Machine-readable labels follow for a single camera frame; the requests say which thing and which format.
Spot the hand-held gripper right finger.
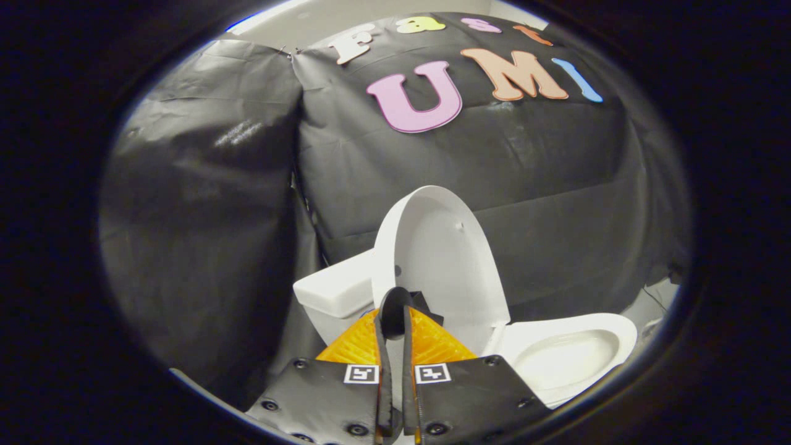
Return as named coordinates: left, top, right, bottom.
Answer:
left=402, top=305, right=552, bottom=445

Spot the black lid pull tab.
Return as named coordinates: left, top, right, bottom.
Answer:
left=378, top=287, right=444, bottom=341

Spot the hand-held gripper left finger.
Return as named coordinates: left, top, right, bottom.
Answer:
left=246, top=303, right=397, bottom=445

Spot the black backdrop cloth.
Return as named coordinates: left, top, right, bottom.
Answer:
left=99, top=12, right=692, bottom=412

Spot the white toilet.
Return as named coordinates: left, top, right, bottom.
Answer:
left=293, top=249, right=638, bottom=410

